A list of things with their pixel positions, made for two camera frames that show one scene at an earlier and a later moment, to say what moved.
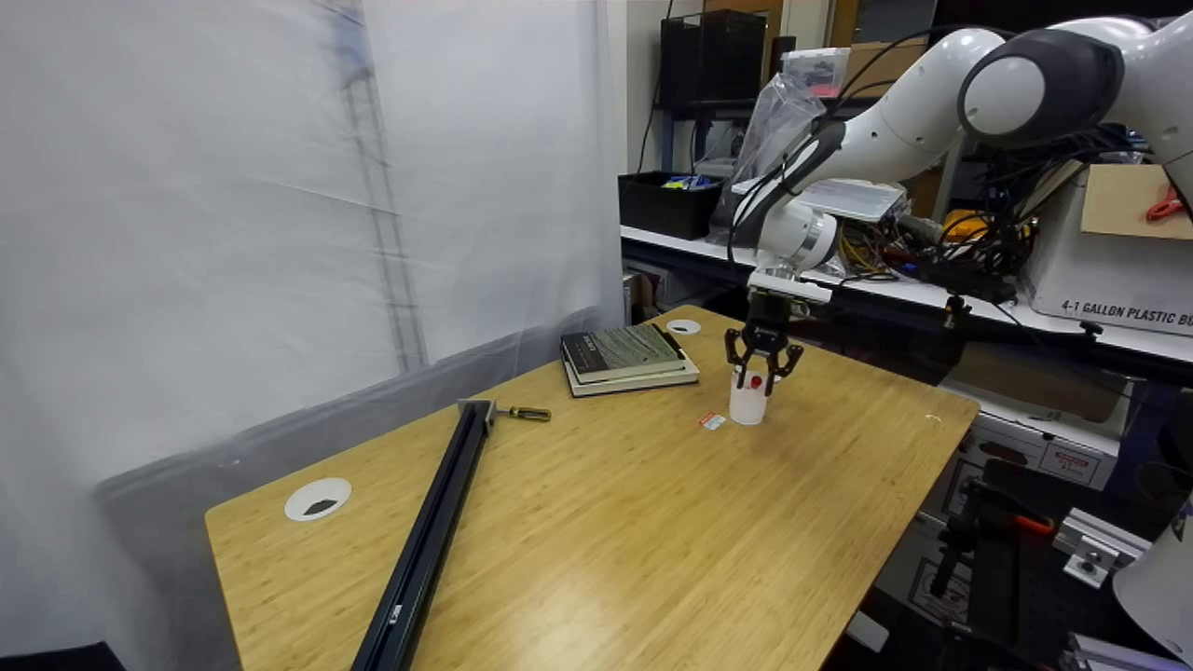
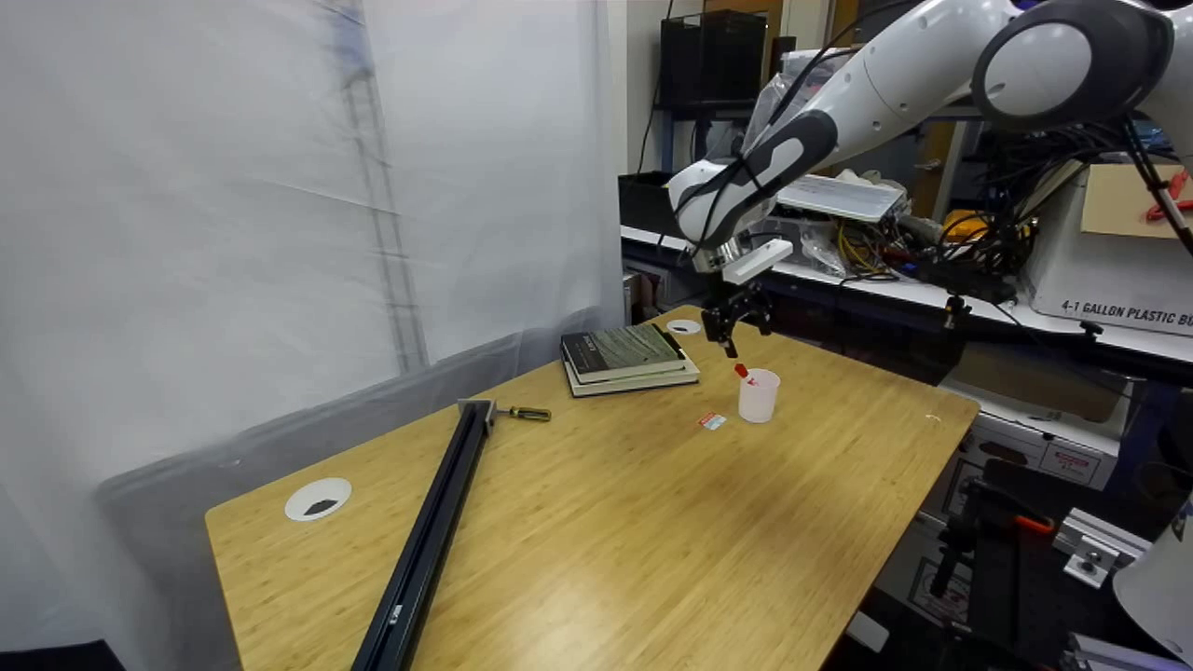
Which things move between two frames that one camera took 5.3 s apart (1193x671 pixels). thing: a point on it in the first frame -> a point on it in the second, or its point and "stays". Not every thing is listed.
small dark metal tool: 529,414 stays
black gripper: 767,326 -> 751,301
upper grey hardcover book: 619,350 stays
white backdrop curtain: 253,235 stays
